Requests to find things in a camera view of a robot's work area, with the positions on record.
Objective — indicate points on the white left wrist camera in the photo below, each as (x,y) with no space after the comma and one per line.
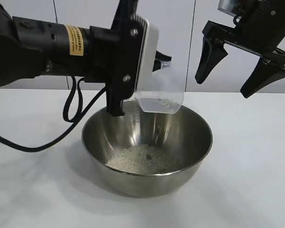
(148,47)

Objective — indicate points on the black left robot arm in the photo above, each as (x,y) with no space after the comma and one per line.
(33,47)

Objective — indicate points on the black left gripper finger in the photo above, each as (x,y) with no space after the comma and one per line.
(156,66)
(165,56)

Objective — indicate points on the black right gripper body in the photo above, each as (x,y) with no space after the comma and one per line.
(268,23)

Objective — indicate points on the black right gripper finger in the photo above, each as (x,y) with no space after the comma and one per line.
(263,78)
(210,59)

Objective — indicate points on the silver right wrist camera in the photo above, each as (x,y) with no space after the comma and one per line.
(225,6)

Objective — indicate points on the white rice grains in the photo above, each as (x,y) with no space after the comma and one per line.
(137,159)

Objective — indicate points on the stainless steel mixing bowl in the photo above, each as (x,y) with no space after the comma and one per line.
(123,133)

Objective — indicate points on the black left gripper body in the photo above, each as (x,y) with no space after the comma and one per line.
(114,59)

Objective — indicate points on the clear plastic measuring cup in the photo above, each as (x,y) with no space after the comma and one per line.
(166,88)

